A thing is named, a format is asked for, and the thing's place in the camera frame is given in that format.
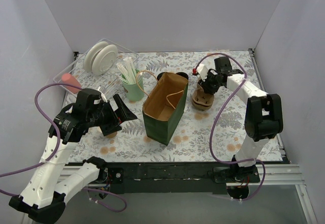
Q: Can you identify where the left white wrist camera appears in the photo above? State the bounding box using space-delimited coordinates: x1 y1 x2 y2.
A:
97 87 108 103

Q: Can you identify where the clear plastic dish rack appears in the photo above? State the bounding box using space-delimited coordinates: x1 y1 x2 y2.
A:
53 39 140 98

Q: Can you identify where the brown paper coffee cup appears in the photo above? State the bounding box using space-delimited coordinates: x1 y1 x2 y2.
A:
157 72 164 81

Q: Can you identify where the green straw holder cup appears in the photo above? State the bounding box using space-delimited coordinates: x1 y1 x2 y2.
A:
121 73 144 102

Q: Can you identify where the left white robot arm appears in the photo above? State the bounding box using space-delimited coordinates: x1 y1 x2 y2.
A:
9 88 137 223

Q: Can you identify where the white wrapped straws bundle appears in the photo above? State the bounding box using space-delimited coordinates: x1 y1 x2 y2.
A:
116 57 138 85

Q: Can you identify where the pink plastic cup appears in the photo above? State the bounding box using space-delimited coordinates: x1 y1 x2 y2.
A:
61 73 81 94

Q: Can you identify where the green brown paper bag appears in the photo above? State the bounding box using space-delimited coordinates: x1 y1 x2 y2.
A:
142 72 189 146

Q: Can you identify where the black coffee lid stack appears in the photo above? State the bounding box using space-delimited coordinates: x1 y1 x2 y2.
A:
176 72 188 79

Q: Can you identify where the brown cardboard cup carrier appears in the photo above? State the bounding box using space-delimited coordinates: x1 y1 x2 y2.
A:
191 87 214 105

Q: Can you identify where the white plate rear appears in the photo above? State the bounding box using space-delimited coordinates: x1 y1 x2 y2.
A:
83 41 108 72

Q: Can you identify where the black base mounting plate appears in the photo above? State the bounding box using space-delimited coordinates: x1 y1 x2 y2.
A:
78 162 257 195

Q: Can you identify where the aluminium frame rail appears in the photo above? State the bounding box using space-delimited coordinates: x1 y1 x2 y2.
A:
21 164 317 223

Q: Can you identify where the white plate front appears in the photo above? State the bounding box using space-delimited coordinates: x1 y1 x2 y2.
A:
92 44 118 76

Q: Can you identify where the white plate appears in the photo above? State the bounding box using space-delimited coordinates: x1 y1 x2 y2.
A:
83 41 108 72
92 44 118 76

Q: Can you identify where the floral patterned table mat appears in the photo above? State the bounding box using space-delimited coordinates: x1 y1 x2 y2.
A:
69 51 246 163

